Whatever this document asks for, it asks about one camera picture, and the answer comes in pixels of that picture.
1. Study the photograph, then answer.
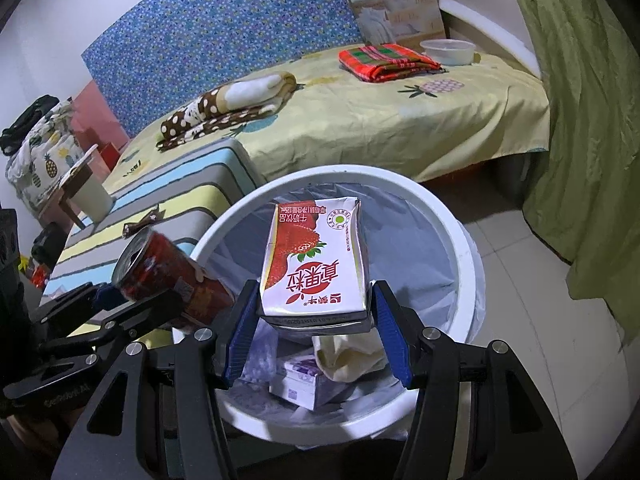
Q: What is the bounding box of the green curtain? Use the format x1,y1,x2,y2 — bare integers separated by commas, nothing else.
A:
501,0,640,343

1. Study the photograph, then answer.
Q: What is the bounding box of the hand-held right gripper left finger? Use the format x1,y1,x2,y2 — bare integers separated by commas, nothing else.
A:
59,280,262,480

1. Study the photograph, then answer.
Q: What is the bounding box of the yellow pineapple bed sheet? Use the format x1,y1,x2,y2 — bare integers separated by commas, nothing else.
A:
106,39,552,197

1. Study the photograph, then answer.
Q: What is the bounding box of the pineapple print quilt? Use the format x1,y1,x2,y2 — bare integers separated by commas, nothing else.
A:
5,99,87,207

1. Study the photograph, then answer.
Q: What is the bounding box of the black suitcase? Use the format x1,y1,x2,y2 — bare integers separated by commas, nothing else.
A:
30,222,67,267

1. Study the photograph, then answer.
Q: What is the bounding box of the brown polka dot blanket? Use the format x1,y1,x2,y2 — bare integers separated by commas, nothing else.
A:
157,70,299,154

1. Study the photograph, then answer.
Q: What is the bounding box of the red plaid cloth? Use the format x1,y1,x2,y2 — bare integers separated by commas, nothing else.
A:
337,42,444,84

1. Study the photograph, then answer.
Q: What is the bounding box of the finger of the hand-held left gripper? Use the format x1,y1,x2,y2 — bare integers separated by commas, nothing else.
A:
27,282,123,332
2,292,187,402

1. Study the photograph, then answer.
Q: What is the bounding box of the white wrapper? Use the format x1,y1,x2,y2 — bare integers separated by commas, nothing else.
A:
312,331,389,382

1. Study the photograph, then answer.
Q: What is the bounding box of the beige brown lidded mug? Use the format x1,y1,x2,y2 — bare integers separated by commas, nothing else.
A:
58,152,115,227

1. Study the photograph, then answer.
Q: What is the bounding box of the black bag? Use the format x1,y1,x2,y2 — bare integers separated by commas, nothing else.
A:
0,94,61,154

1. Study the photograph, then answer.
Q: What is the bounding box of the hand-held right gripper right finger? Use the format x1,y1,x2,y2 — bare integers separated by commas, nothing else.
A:
370,280,581,480

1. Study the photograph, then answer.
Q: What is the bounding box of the clear plastic container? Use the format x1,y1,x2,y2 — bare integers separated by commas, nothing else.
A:
418,38,476,67

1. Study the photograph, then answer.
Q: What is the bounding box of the white trash bin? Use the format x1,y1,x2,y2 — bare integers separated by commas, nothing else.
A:
191,165,489,449

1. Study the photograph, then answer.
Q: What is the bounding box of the quilt packaging box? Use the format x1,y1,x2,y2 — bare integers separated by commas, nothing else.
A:
334,0,449,46

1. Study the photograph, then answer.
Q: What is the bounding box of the strawberry milk carton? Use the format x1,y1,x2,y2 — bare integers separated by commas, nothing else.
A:
255,196,374,334

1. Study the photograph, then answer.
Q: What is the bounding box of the red cartoon drink can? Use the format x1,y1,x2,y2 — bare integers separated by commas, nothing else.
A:
110,230,236,329

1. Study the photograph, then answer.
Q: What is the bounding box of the white bed frame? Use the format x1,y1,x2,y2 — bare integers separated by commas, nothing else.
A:
439,0,544,78

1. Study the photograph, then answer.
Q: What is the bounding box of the brown bow candy wrapper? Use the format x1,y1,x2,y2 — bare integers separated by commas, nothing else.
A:
122,203,166,239

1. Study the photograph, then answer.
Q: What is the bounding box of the blue patterned headboard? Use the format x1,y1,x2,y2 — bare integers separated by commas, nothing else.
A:
80,0,364,139

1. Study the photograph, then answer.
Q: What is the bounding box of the small purple cardboard box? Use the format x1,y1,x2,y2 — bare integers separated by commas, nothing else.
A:
268,352,327,412

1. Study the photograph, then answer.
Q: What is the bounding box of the white bin liner bag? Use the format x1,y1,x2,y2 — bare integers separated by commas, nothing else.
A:
206,179,489,413

